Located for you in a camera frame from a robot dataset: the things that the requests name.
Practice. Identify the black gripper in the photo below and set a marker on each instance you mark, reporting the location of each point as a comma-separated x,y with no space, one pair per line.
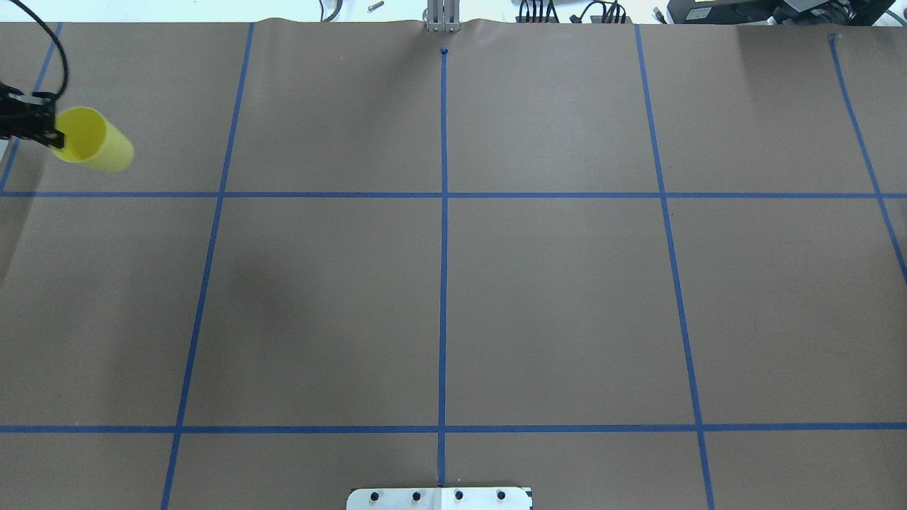
27,120

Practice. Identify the yellow plastic cup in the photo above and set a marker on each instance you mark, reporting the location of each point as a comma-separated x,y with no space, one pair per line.
92,141

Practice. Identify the black power strip connectors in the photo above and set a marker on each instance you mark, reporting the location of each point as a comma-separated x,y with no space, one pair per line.
591,13

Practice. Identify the black monitor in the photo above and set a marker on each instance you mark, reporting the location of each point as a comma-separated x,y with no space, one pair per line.
796,13

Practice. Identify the aluminium frame post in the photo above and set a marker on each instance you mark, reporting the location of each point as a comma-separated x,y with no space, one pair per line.
443,16

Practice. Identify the white pedestal column base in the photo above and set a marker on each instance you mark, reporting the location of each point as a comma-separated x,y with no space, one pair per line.
441,498

